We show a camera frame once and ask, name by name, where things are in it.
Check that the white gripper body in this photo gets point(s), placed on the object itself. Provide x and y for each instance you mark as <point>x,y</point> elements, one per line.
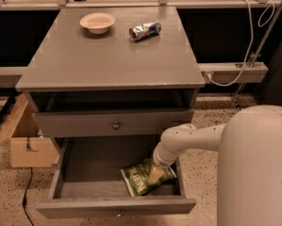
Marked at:
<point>163,161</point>

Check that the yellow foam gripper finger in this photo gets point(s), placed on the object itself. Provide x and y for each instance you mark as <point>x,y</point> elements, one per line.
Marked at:
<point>155,173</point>

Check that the green jalapeno chip bag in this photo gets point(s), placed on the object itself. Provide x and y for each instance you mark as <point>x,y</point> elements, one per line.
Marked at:
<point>136,177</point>

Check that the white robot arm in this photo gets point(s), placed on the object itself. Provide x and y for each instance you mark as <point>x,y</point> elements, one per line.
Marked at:
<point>249,170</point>

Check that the closed grey upper drawer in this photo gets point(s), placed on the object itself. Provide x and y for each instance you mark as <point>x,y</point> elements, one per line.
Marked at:
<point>110,122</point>

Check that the open grey lower drawer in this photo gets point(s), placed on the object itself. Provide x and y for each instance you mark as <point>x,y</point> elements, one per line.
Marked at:
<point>88,180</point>

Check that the grey wooden drawer cabinet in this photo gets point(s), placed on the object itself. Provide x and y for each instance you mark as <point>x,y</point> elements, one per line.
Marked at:
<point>76,71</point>

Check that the crushed silver blue can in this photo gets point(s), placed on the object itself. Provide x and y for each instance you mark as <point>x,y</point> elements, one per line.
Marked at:
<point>144,30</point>

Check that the brown cardboard box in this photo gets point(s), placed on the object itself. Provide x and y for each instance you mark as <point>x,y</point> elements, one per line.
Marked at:
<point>27,147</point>

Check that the beige paper bowl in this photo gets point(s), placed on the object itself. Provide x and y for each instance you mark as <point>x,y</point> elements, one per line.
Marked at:
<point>98,23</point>

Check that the grey metal rail frame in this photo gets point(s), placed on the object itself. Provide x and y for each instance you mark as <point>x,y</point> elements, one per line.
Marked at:
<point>225,74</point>

